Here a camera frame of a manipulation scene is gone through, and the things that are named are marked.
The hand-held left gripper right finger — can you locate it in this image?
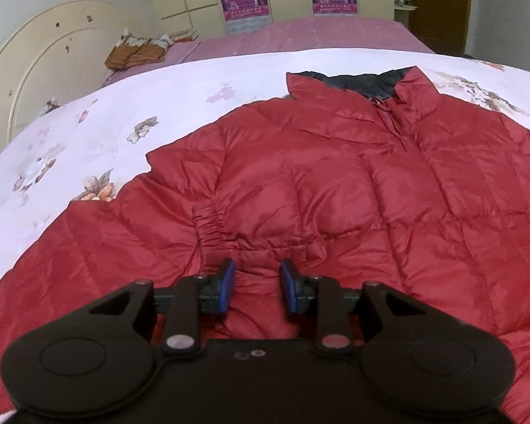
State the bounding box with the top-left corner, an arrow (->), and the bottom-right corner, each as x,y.
279,258 -> 429,357

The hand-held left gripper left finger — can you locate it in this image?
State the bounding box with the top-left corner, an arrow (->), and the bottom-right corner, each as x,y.
86,258 -> 237,357

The red puffer jacket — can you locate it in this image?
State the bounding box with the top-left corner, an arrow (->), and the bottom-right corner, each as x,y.
0,66 -> 530,424

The white floral blanket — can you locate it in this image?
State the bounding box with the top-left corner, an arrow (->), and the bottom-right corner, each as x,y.
0,48 -> 530,424

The brown patterned pillow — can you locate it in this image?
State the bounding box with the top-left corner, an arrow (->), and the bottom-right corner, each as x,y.
104,29 -> 177,71

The pink bed sheet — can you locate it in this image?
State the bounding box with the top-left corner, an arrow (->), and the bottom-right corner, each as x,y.
101,17 -> 434,87

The cream bed headboard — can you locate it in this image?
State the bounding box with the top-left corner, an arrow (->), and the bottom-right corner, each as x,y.
0,0 -> 153,142

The brown wooden door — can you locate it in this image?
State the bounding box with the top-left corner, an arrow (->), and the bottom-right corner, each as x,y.
408,0 -> 473,56

